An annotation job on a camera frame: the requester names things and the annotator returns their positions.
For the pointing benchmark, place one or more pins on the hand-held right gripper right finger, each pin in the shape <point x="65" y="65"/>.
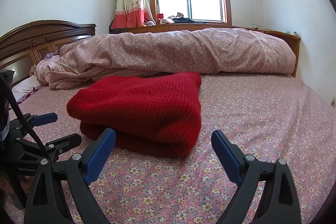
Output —
<point x="225" y="155"/>

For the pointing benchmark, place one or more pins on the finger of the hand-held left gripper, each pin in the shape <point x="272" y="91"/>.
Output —
<point x="68" y="141"/>
<point x="44" y="119"/>

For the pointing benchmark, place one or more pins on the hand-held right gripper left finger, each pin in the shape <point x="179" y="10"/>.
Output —
<point x="101" y="155"/>

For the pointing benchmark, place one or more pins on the red knitted sweater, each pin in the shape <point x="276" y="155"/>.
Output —
<point x="136" y="108"/>

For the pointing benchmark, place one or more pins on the person's left hand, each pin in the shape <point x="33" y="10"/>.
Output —
<point x="26" y="182"/>

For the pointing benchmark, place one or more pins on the white pillow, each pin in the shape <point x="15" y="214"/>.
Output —
<point x="23" y="87"/>

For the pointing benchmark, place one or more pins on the pink floral bed sheet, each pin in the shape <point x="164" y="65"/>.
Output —
<point x="262" y="121"/>

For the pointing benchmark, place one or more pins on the purple ruffled pillow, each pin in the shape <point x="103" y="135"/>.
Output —
<point x="51" y="55"/>

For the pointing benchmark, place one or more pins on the dark wooden headboard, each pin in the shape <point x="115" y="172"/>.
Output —
<point x="39" y="40"/>

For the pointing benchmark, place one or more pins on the pink floral duvet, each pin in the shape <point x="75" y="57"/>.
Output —
<point x="183" y="53"/>

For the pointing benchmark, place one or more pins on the dark cloth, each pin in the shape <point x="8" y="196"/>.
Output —
<point x="186" y="20"/>

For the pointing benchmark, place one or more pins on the purple plush toy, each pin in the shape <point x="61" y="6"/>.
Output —
<point x="149" y="22"/>

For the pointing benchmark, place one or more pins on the white cloth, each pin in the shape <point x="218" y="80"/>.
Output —
<point x="166" y="21"/>

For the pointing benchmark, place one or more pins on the small red box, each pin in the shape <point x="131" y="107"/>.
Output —
<point x="159" y="17"/>

